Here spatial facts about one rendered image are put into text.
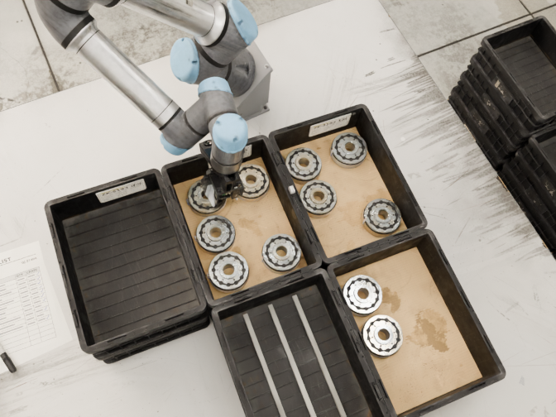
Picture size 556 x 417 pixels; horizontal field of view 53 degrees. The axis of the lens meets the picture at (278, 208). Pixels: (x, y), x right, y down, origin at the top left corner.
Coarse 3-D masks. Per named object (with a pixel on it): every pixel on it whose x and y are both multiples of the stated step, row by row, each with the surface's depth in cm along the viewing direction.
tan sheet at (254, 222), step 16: (256, 160) 158; (176, 192) 152; (272, 192) 154; (224, 208) 152; (240, 208) 152; (256, 208) 152; (272, 208) 152; (192, 224) 149; (240, 224) 150; (256, 224) 150; (272, 224) 151; (288, 224) 151; (240, 240) 148; (256, 240) 149; (208, 256) 146; (256, 256) 147; (224, 272) 145; (256, 272) 145; (272, 272) 145
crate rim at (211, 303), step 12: (192, 156) 146; (168, 168) 144; (276, 168) 146; (168, 180) 143; (168, 192) 141; (288, 192) 145; (180, 216) 139; (300, 216) 141; (180, 228) 139; (312, 240) 139; (192, 252) 136; (312, 252) 138; (312, 264) 137; (288, 276) 135; (204, 288) 132; (252, 288) 133; (216, 300) 132; (228, 300) 132
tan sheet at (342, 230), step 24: (312, 144) 161; (336, 168) 159; (360, 168) 159; (336, 192) 156; (360, 192) 156; (384, 192) 157; (336, 216) 153; (360, 216) 153; (336, 240) 150; (360, 240) 151
